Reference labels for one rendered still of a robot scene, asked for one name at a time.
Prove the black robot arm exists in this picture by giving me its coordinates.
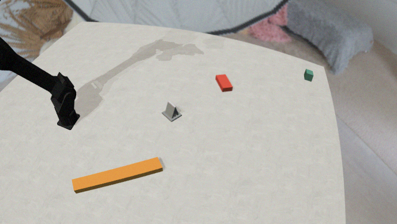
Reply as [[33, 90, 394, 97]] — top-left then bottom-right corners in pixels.
[[0, 37, 80, 130]]

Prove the red rectangular block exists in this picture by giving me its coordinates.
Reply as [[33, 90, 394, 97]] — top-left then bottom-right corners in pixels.
[[215, 74, 233, 92]]

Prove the orange bar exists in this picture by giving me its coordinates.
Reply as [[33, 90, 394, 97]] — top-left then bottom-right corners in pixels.
[[72, 157, 163, 193]]

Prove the small green cube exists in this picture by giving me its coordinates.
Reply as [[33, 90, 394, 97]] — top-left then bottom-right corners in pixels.
[[304, 69, 313, 82]]

